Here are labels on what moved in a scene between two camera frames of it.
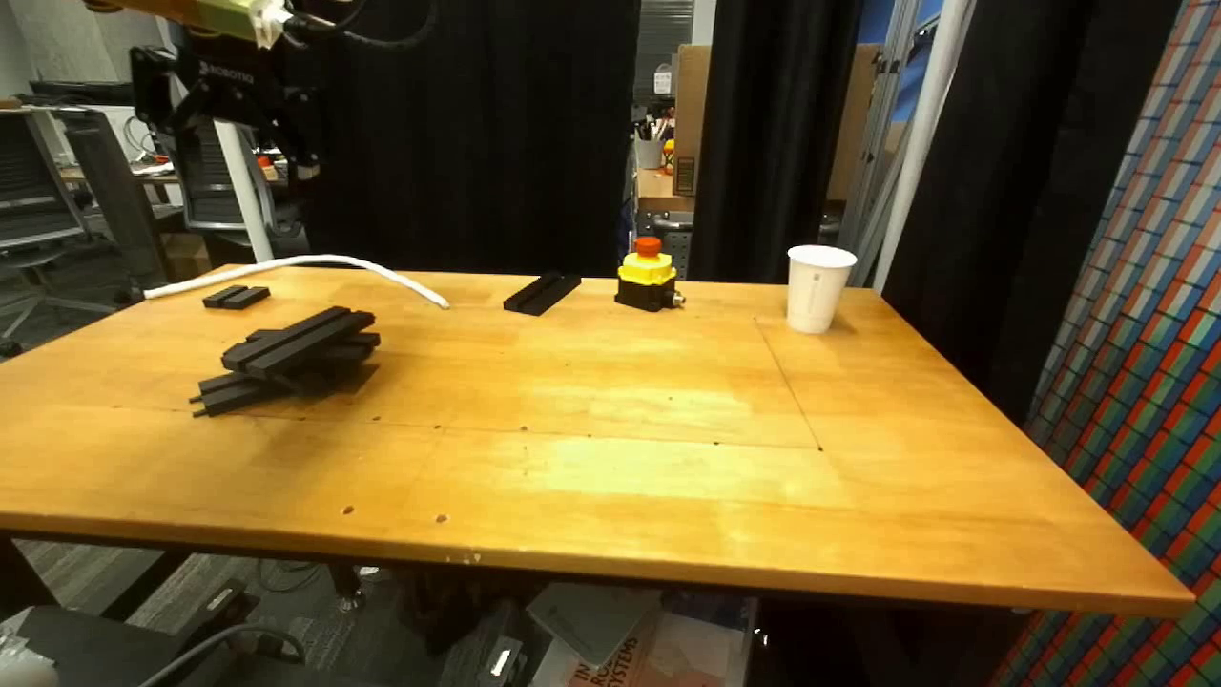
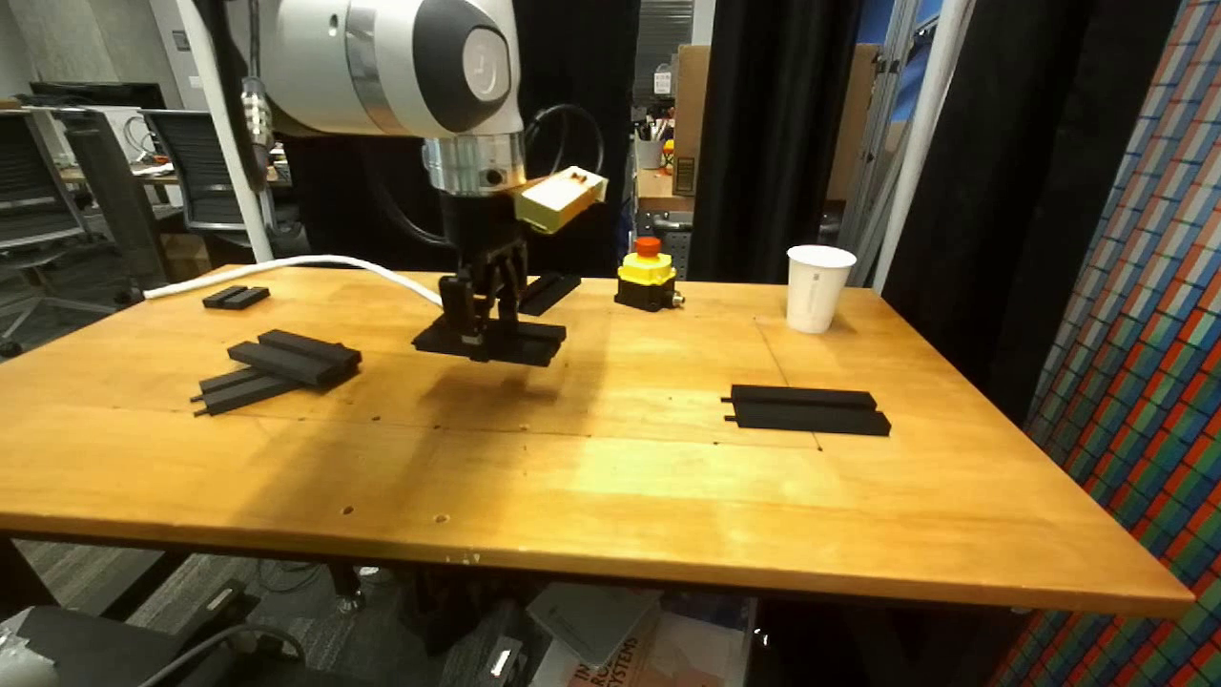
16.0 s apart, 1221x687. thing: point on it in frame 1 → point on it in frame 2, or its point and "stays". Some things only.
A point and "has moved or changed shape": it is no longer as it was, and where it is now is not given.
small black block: (238, 296) stays
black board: (318, 354) → (494, 341)
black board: (290, 374) has moved or changed shape
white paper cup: (813, 285) stays
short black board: (538, 296) stays
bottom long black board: (247, 390) stays
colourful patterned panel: (1130, 403) stays
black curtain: (473, 136) stays
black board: (328, 341) → (819, 410)
